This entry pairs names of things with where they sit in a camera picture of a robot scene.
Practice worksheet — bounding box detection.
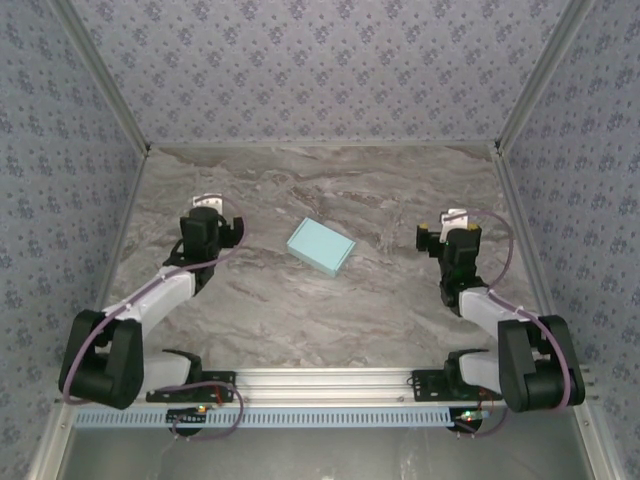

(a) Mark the light blue paper box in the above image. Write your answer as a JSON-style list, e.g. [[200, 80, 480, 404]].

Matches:
[[285, 217, 357, 279]]

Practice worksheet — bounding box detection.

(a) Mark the small black controller board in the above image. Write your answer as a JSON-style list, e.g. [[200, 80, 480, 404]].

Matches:
[[166, 405, 209, 436], [452, 407, 494, 434]]

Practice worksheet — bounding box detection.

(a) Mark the grey metal sheet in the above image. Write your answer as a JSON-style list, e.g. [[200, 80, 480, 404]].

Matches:
[[64, 427, 596, 480]]

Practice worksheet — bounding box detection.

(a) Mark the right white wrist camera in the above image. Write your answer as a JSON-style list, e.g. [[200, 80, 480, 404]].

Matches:
[[438, 208, 470, 237]]

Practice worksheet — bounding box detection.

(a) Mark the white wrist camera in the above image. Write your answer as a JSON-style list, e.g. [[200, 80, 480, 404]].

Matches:
[[438, 208, 470, 237], [191, 191, 224, 212]]

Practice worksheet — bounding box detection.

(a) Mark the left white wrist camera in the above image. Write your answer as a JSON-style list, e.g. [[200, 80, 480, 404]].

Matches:
[[191, 191, 224, 212]]

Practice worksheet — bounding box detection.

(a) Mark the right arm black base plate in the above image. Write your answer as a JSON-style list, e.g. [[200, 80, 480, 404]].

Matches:
[[410, 369, 504, 403]]

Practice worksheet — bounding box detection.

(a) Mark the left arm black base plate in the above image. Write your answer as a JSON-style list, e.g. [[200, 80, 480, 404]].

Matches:
[[145, 369, 237, 404]]

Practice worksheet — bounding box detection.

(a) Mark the aluminium frame post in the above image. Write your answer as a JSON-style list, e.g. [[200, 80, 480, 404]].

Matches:
[[49, 0, 152, 154], [494, 0, 599, 151]]

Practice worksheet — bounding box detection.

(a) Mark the aluminium mounting rail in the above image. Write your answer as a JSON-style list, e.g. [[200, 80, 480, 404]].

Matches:
[[54, 367, 599, 406]]

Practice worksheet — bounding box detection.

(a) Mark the slotted grey cable duct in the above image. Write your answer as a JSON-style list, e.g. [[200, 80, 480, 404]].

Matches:
[[73, 405, 494, 429]]

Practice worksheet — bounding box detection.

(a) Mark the aluminium frame leg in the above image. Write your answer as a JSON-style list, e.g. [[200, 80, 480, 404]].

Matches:
[[27, 403, 76, 480], [574, 402, 624, 480]]

